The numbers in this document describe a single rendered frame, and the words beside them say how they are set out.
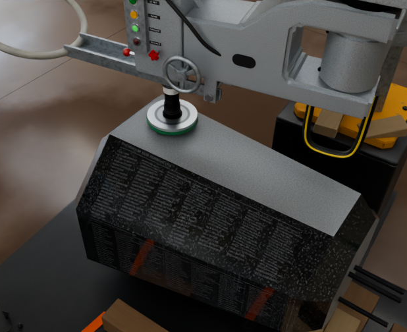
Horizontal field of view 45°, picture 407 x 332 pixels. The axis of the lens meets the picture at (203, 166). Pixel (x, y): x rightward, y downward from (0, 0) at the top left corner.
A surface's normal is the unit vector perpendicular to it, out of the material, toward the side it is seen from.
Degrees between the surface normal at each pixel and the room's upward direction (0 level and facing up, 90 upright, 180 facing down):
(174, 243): 45
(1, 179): 0
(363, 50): 90
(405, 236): 0
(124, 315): 0
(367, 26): 90
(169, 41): 90
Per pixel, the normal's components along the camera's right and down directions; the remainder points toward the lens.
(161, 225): -0.36, -0.11
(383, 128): -0.18, -0.69
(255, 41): -0.40, 0.63
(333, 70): -0.76, 0.44
